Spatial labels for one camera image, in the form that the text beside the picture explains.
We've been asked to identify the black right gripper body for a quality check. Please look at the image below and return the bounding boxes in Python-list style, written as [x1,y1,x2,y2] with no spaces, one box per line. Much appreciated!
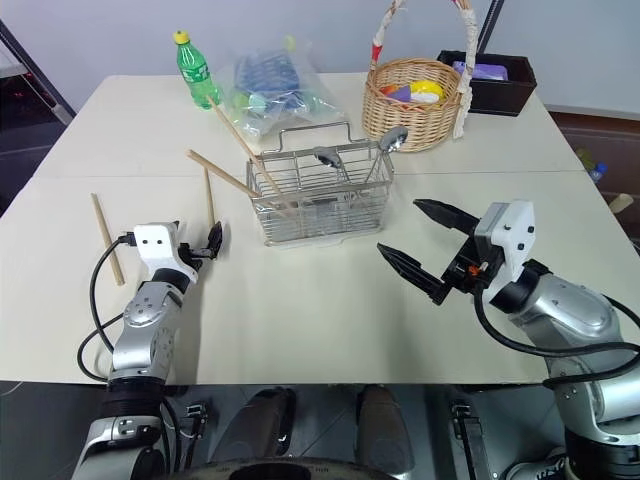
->
[431,232,495,306]

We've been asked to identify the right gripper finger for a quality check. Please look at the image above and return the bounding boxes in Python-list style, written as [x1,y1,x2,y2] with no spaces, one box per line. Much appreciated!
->
[376,242,445,301]
[412,197,482,237]

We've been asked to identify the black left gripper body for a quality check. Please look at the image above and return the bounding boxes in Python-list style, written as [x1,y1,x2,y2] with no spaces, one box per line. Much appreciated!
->
[177,242,214,274]

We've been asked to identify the wooden chopstick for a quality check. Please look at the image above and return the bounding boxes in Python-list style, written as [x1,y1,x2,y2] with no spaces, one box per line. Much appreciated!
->
[186,148,262,198]
[206,94,295,217]
[90,193,125,287]
[205,168,216,227]

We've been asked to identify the metal spoon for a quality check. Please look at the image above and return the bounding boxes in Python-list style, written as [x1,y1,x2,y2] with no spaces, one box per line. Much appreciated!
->
[363,125,409,185]
[313,146,354,189]

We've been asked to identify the yellow toy in wicker basket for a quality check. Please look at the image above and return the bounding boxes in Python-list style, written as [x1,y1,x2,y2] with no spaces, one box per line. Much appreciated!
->
[408,79,447,105]

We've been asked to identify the black rectangular box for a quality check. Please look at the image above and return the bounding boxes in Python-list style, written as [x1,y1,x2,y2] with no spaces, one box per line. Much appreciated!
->
[435,48,538,118]

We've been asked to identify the purple orange toy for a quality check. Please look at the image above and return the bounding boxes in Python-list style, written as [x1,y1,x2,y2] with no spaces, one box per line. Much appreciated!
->
[379,83,414,105]

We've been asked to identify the purple pack in black box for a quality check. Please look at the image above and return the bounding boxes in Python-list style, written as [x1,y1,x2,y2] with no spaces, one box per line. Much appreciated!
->
[451,60,511,83]

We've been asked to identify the clear plastic bag blue contents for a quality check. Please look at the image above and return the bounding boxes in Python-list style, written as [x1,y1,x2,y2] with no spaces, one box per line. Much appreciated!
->
[213,34,347,152]

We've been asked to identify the green plastic soda bottle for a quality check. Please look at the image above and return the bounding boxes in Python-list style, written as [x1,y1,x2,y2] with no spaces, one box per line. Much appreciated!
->
[172,30,224,111]

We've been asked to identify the black slanted rod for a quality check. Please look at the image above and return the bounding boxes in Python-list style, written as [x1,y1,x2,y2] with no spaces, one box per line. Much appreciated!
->
[478,0,504,52]

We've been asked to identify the black slanted metal stand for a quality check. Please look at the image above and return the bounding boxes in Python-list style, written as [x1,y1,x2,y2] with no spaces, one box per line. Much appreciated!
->
[0,18,77,127]

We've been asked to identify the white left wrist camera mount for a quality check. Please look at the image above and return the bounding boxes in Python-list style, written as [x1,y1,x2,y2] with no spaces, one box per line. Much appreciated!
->
[132,222,202,279]

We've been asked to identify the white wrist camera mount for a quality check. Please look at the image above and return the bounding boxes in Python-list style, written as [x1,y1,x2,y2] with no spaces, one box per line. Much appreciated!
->
[473,199,537,302]
[132,222,202,279]

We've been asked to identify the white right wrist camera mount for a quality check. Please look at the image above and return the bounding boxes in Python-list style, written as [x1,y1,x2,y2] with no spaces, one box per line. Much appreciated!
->
[473,199,537,302]

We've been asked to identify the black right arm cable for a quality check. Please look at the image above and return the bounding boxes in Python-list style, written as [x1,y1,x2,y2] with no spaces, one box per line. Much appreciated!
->
[473,279,640,392]

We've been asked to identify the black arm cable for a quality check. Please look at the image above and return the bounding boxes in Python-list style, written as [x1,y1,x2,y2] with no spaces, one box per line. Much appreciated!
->
[473,279,640,392]
[76,233,137,384]

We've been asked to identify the wicker basket with handle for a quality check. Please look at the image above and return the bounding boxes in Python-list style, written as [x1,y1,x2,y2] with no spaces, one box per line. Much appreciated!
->
[361,0,477,154]

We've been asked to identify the metal wire basket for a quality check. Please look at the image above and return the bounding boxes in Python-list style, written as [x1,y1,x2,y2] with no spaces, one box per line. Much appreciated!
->
[245,121,394,250]

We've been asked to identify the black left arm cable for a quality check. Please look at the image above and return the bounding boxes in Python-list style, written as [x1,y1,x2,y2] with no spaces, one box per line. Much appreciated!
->
[76,233,137,384]

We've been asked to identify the black table bracket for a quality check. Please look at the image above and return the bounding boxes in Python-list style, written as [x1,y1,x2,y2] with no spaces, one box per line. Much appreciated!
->
[178,401,210,442]
[448,401,489,480]

